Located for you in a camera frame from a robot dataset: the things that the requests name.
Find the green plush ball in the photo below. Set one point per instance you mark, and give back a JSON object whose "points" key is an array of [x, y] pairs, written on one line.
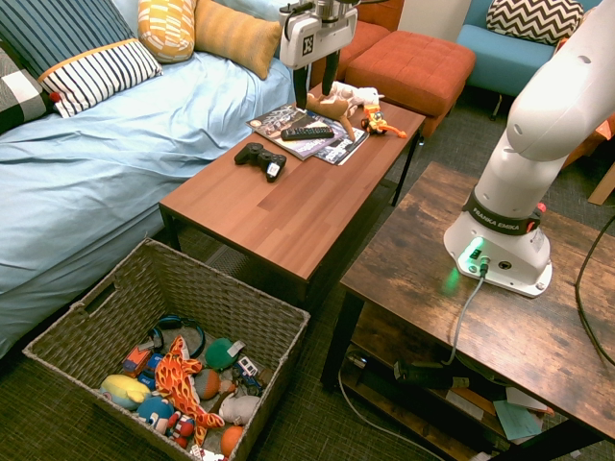
{"points": [[218, 354]]}

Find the orange toy truck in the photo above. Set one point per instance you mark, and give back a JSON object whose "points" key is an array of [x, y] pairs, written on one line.
{"points": [[136, 361]]}

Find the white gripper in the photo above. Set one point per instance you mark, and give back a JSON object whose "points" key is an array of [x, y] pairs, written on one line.
{"points": [[317, 41]]}

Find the white navy striped pillow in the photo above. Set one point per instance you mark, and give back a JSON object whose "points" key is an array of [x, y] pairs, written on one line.
{"points": [[96, 77]]}

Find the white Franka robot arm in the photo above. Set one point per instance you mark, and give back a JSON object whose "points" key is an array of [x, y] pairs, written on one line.
{"points": [[538, 110]]}

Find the blue toy car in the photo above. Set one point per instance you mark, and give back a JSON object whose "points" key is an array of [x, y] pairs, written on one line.
{"points": [[151, 372]]}

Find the white blue toy truck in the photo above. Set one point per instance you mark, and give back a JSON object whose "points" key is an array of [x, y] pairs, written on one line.
{"points": [[247, 370]]}

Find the magazine with Business title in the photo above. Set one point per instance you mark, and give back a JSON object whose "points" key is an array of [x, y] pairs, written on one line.
{"points": [[341, 149]]}

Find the black TV remote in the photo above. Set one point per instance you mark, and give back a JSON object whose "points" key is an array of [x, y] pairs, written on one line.
{"points": [[307, 133]]}

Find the yellow white patterned pillow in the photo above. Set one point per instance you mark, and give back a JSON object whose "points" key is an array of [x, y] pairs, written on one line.
{"points": [[165, 29]]}

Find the orange toy excavator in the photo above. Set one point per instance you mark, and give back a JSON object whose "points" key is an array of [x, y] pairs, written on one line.
{"points": [[375, 121]]}

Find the teal paper sheet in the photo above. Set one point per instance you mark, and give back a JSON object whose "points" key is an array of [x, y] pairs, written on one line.
{"points": [[516, 420]]}

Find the blue striped pillow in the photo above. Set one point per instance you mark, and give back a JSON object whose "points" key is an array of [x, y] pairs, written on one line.
{"points": [[62, 29]]}

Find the orange grey plush ball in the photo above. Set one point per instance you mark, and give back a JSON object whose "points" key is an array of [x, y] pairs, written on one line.
{"points": [[209, 384]]}

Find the blue black headphones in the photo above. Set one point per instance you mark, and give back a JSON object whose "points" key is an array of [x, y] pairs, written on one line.
{"points": [[168, 321]]}

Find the ribbed mustard pillow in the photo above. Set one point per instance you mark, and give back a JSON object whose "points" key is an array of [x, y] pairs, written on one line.
{"points": [[235, 33]]}

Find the blue hero plush toy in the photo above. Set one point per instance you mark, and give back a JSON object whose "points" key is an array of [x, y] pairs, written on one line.
{"points": [[154, 411]]}

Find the rustic dark wooden table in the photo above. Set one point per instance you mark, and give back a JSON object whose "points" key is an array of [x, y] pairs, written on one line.
{"points": [[408, 269]]}

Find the blue armchair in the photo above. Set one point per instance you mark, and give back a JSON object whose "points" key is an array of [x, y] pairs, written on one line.
{"points": [[499, 62]]}

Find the brown kangaroo plush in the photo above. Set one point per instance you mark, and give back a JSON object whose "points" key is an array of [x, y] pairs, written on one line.
{"points": [[331, 108]]}

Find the white unicorn plush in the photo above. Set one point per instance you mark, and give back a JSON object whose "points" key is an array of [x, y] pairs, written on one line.
{"points": [[358, 93]]}

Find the black power adapter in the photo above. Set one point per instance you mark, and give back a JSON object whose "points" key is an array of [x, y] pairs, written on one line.
{"points": [[427, 375]]}

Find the black white check pillow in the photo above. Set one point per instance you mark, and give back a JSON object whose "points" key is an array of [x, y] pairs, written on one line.
{"points": [[19, 96]]}

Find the black gamepad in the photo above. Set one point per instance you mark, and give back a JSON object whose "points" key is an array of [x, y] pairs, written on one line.
{"points": [[254, 154]]}

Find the magazine with snowy trees cover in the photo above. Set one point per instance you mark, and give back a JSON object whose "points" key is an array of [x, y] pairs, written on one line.
{"points": [[281, 119]]}

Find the grey plush toy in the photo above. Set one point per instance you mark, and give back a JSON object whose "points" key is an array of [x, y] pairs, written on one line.
{"points": [[238, 408]]}

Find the yellow plush toy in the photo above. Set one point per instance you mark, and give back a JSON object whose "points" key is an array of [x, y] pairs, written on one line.
{"points": [[122, 390]]}

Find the orange tufted ottoman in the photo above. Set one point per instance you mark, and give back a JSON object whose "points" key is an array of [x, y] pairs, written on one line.
{"points": [[369, 33], [413, 67]]}

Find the red hero plush toy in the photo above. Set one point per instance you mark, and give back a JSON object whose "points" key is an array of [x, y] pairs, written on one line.
{"points": [[182, 425]]}

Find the reddish wooden coffee table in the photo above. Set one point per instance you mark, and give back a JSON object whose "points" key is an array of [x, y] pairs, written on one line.
{"points": [[288, 216]]}

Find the grey wicker basket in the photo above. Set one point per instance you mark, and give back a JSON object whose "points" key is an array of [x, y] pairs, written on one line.
{"points": [[192, 283]]}

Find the light blue sofa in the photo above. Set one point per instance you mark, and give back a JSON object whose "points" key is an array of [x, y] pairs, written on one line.
{"points": [[120, 168]]}

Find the black white chevron pillow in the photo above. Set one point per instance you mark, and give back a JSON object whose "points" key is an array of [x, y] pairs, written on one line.
{"points": [[533, 19]]}

